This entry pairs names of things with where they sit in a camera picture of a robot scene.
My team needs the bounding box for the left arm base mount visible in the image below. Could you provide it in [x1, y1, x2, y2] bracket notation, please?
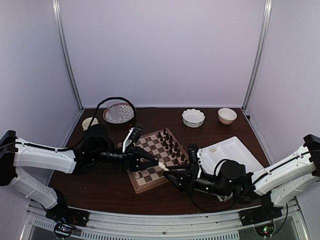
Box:
[44, 189, 90, 240]

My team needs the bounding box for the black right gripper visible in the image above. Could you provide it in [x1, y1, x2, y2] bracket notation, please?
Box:
[163, 164, 232, 200]

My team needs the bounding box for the cream round bowl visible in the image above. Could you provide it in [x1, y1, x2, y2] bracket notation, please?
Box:
[217, 108, 238, 125]

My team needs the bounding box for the wooden chess board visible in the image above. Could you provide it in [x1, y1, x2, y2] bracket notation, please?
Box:
[127, 129, 189, 194]

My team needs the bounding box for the clear drinking glass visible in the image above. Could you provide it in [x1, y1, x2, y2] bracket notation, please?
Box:
[107, 100, 121, 120]

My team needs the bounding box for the white scalloped bowl black rim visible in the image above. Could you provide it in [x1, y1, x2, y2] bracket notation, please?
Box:
[181, 108, 206, 128]

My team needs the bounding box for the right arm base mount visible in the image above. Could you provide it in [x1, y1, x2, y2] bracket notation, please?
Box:
[239, 191, 289, 239]

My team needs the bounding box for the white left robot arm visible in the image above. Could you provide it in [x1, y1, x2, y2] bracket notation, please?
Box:
[0, 124, 159, 222]

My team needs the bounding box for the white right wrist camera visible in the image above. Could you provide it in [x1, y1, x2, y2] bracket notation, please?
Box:
[187, 143, 204, 181]

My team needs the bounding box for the dark chess pieces row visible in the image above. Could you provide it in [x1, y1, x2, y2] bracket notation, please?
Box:
[154, 128, 189, 167]

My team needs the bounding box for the right aluminium frame post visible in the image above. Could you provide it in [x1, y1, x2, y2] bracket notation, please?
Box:
[241, 0, 273, 112]

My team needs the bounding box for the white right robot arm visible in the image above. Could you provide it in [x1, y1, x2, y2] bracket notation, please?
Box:
[158, 134, 320, 221]

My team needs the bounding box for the left aluminium frame post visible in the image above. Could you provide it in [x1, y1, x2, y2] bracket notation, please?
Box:
[52, 0, 84, 111]

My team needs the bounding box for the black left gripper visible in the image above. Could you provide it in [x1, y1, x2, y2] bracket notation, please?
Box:
[92, 145, 159, 175]

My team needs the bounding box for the cream ceramic mug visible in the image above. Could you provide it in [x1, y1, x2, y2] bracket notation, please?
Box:
[81, 117, 99, 131]

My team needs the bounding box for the patterned brown rim plate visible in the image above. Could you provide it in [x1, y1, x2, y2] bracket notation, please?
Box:
[102, 101, 135, 124]

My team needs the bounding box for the aluminium frame post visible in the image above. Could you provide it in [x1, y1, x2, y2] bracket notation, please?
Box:
[52, 0, 84, 111]
[241, 0, 273, 112]

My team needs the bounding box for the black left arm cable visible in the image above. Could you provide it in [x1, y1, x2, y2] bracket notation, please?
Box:
[14, 96, 138, 152]

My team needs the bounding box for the white plastic divided tray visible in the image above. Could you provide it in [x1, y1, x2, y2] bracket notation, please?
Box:
[197, 136, 263, 202]

